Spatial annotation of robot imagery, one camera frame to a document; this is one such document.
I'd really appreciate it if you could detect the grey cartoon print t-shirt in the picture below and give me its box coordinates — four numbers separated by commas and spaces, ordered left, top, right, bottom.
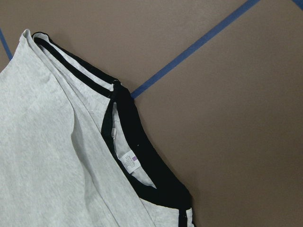
0, 29, 194, 227

